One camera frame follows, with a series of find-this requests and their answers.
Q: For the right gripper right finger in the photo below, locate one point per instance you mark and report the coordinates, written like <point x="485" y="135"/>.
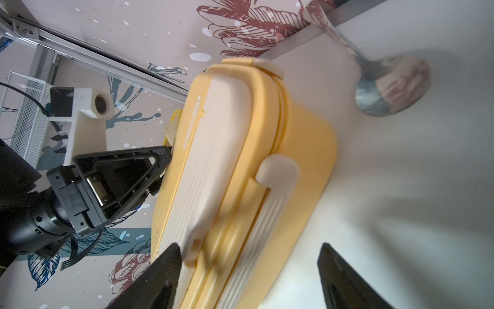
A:
<point x="342" y="286"/>

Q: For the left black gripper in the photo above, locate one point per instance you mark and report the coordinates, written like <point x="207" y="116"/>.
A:
<point x="96" y="191"/>

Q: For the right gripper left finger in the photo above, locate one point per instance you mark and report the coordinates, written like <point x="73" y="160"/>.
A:
<point x="157" y="286"/>

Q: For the yellow lunch box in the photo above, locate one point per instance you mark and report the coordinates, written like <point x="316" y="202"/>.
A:
<point x="248" y="168"/>

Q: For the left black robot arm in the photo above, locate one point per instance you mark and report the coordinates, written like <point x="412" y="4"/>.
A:
<point x="18" y="183"/>

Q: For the metal spoon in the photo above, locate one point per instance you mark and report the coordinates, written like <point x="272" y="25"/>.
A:
<point x="387" y="86"/>

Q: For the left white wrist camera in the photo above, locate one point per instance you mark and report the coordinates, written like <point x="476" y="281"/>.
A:
<point x="85" y="111"/>

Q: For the white wire shelf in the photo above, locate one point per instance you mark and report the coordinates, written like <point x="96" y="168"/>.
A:
<point x="30" y="126"/>

